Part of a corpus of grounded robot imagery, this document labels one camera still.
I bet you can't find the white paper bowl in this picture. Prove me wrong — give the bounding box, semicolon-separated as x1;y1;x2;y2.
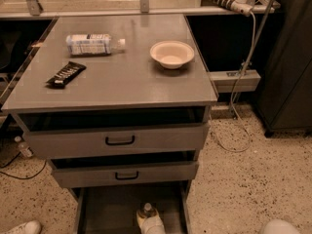
150;41;195;69

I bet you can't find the metal rail frame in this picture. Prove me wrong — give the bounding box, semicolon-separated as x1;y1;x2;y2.
0;0;281;20

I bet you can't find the lying white labelled bottle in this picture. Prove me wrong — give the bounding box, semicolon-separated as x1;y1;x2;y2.
65;34;126;56

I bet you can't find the black snack bar wrapper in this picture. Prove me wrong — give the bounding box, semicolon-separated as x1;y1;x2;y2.
46;61;86;89

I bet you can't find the clear plastic water bottle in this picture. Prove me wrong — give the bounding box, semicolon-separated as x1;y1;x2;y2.
140;203;155;218

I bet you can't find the grey top drawer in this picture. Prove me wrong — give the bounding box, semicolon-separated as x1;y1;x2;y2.
20;106;208;159

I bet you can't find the grey drawer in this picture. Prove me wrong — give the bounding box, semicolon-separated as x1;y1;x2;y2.
20;106;208;159
51;151;199;188
73;182;192;234

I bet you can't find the grey bottom drawer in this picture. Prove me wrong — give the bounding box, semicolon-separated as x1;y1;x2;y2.
73;182;192;234

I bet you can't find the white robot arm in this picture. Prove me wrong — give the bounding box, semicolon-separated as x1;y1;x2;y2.
136;210;300;234

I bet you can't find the white power strip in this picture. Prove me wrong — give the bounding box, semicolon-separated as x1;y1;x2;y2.
208;0;253;17

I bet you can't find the grey middle drawer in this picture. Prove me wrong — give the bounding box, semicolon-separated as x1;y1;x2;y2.
51;151;199;188

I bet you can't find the small bottle on floor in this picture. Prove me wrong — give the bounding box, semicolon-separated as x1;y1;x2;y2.
15;136;33;158

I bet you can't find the white shoe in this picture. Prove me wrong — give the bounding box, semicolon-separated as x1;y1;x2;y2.
2;220;41;234

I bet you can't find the white hanging cable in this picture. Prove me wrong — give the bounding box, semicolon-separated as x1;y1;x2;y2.
208;10;257;153

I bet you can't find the grey metal beam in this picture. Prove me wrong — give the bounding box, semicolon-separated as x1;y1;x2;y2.
210;69;260;93

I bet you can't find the black floor cable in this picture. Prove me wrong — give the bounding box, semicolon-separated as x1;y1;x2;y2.
0;151;48;181

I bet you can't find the grey drawer cabinet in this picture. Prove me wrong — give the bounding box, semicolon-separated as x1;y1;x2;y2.
1;13;218;234

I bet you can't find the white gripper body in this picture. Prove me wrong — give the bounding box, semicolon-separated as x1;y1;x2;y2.
141;215;166;234

